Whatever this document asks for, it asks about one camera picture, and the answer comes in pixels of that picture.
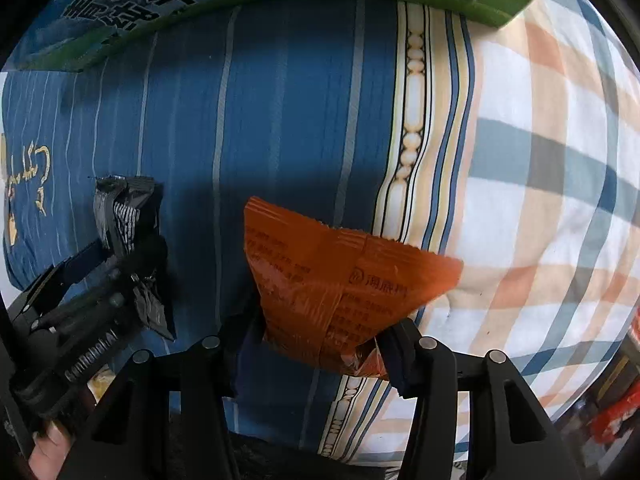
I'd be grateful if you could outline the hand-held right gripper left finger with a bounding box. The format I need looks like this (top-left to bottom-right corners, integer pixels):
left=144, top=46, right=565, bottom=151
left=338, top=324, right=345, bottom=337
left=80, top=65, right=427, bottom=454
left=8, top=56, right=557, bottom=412
left=57, top=304, right=267, bottom=480

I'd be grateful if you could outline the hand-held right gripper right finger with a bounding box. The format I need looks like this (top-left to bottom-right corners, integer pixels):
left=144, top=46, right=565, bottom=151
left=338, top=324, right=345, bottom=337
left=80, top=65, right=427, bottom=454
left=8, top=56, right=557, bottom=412
left=374, top=317, right=584, bottom=480

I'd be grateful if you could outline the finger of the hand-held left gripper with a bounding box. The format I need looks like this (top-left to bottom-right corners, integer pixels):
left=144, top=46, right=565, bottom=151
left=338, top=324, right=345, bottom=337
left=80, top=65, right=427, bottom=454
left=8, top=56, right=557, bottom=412
left=30, top=247, right=169, bottom=334
left=6, top=239, right=119, bottom=319

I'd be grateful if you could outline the black snack packet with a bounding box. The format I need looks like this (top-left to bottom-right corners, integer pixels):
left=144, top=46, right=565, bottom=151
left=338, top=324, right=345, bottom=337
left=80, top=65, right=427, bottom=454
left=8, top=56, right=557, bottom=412
left=92, top=174, right=177, bottom=342

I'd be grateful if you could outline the orange panda snack packet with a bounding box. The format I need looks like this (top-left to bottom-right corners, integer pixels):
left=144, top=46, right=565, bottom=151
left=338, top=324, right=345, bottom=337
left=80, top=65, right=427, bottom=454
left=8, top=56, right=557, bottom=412
left=243, top=196, right=465, bottom=379

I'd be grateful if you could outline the printed cardboard box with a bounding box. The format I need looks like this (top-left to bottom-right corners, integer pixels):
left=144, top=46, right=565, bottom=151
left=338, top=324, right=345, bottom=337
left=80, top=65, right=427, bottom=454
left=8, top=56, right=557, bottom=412
left=7, top=0, right=564, bottom=74

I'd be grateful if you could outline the person's left hand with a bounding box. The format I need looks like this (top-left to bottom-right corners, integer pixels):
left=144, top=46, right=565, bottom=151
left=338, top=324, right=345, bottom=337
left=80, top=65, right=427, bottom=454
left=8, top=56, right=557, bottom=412
left=27, top=417, right=77, bottom=480

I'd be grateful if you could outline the plaid bed sheet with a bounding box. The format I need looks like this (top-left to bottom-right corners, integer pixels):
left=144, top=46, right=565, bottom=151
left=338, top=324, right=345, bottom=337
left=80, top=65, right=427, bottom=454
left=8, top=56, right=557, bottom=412
left=350, top=0, right=640, bottom=467

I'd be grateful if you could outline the blue striped blanket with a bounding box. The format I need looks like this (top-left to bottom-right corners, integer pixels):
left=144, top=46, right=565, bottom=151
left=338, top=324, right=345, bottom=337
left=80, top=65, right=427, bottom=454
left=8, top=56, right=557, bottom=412
left=0, top=0, right=482, bottom=462

